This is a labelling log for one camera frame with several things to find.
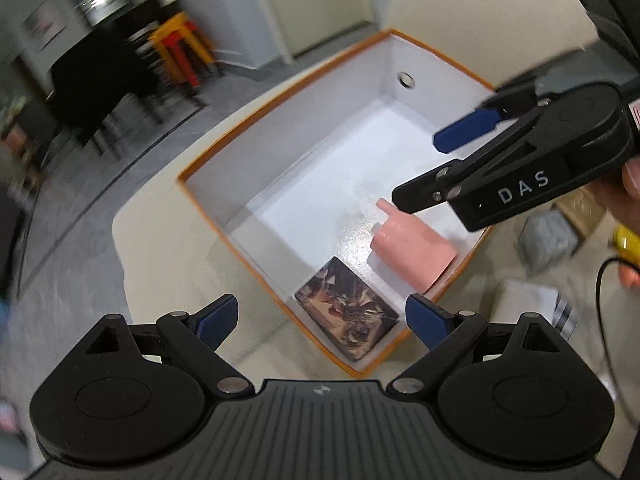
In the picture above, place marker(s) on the pink plastic cup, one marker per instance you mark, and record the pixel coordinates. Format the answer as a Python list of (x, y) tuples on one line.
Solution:
[(411, 248)]

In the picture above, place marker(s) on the orange white storage box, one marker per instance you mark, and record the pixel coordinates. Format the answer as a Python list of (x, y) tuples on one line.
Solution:
[(296, 182)]

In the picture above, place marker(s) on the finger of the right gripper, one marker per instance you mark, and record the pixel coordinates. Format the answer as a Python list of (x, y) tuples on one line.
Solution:
[(428, 189), (513, 101)]

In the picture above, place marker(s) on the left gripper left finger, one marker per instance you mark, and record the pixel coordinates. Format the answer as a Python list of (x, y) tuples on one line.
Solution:
[(192, 341)]

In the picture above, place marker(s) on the illustrated card box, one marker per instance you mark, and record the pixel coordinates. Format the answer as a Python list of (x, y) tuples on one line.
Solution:
[(348, 311)]

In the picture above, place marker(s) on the white striped box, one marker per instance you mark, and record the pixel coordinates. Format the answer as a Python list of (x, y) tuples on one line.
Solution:
[(515, 297)]

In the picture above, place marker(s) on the cream sofa armrest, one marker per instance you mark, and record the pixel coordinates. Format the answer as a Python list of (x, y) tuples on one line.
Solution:
[(494, 39)]

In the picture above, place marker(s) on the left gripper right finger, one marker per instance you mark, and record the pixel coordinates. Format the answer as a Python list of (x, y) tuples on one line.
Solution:
[(449, 338)]

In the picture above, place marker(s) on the yellow object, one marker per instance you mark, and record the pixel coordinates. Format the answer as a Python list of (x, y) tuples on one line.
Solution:
[(626, 243)]

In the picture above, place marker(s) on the cream sofa cushion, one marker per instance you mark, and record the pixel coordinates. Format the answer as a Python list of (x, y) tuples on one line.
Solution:
[(173, 260)]

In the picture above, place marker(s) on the grey fuzzy item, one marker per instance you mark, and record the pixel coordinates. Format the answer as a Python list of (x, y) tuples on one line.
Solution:
[(546, 239)]

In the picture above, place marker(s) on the yellow red stacked stools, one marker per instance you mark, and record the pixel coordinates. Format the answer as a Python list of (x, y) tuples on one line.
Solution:
[(178, 40)]

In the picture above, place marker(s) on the person right hand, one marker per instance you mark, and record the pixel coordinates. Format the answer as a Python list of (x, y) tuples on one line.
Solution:
[(620, 196)]

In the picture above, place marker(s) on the black dining chair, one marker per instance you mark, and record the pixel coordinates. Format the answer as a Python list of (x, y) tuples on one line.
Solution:
[(91, 78)]

